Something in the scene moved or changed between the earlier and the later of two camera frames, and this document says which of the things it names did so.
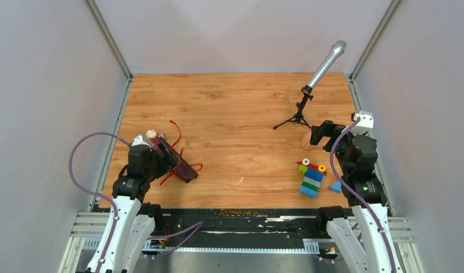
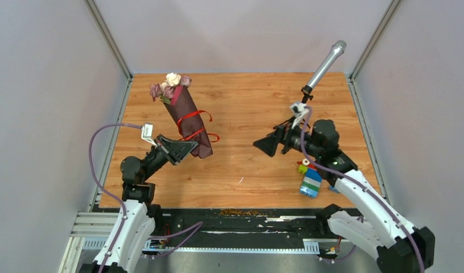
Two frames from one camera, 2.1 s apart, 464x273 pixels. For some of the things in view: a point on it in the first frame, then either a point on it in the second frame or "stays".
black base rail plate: (245, 227) stays
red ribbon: (199, 169) → (197, 131)
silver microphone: (337, 49) stays
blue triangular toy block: (336, 187) stays
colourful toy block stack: (313, 178) stays
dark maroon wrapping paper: (183, 168) → (172, 91)
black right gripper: (327, 128) → (281, 135)
